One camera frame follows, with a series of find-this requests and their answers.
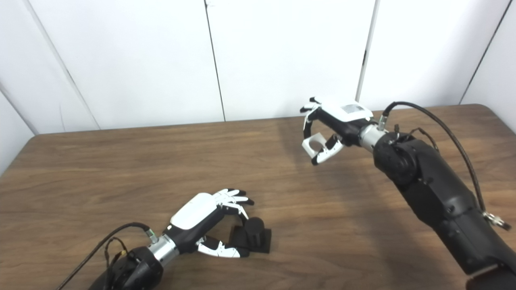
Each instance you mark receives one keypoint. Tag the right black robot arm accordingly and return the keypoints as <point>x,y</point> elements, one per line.
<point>439,193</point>

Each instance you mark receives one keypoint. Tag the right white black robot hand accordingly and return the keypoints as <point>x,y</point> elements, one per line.
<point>346,123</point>

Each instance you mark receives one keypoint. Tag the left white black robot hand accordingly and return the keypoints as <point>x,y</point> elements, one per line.
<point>193,211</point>

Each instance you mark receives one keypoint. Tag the white square piece with hole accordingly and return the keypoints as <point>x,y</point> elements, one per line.
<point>308,147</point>

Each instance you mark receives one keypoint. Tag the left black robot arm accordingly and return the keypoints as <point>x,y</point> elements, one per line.
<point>133,272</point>

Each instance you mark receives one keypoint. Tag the black peg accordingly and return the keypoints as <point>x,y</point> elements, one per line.
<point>254,235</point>

